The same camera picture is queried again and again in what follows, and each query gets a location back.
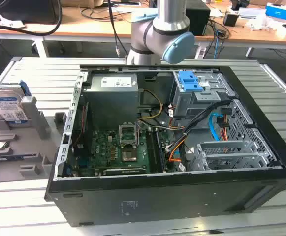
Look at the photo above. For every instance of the grey power supply unit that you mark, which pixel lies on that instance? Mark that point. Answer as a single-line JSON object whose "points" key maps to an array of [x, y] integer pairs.
{"points": [[110, 98]]}

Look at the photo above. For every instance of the grey metal disk bay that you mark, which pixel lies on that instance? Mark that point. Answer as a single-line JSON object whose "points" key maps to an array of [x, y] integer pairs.
{"points": [[231, 147]]}

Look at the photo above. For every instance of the small black box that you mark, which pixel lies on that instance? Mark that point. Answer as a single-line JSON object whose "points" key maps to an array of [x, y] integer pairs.
{"points": [[230, 19]]}

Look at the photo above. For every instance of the white power strip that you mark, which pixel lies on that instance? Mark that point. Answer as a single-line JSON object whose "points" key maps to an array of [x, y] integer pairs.
{"points": [[201, 52]]}

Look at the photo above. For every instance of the green motherboard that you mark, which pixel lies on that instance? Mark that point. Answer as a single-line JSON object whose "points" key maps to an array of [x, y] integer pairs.
{"points": [[103, 147]]}

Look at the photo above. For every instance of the hard disk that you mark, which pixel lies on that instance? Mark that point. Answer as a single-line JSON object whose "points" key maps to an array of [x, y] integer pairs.
{"points": [[5, 103]]}

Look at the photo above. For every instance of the grey parts rack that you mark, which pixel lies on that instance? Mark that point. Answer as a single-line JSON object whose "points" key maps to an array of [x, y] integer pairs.
{"points": [[24, 145]]}

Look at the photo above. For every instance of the CPU socket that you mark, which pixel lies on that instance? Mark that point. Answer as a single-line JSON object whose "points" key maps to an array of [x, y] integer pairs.
{"points": [[130, 156]]}

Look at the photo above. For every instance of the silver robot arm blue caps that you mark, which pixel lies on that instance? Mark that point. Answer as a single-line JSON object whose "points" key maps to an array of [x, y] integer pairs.
{"points": [[167, 17]]}

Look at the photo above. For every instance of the RAM stick with blue label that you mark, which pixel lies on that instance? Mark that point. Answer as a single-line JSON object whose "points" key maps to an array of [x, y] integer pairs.
{"points": [[7, 157]]}

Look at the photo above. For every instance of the wooden desk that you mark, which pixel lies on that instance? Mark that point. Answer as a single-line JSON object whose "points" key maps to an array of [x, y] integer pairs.
{"points": [[88, 27]]}

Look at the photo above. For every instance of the black open PC case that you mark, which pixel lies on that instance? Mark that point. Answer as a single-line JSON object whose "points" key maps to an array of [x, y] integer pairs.
{"points": [[157, 201]]}

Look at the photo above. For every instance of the blue drive latch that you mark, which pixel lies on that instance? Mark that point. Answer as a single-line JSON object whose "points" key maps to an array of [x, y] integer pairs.
{"points": [[188, 81]]}

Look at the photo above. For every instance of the black graphics card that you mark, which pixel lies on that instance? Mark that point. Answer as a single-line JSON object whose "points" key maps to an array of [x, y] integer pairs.
{"points": [[123, 171]]}

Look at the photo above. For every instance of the large black box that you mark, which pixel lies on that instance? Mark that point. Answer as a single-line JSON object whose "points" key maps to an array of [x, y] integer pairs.
{"points": [[198, 17]]}

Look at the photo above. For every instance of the blue cardboard box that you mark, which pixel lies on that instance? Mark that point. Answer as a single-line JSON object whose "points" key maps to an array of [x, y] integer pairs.
{"points": [[279, 11]]}

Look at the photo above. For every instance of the grey metal drive cage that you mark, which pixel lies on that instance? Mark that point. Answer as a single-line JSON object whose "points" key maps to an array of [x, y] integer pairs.
{"points": [[185, 103]]}

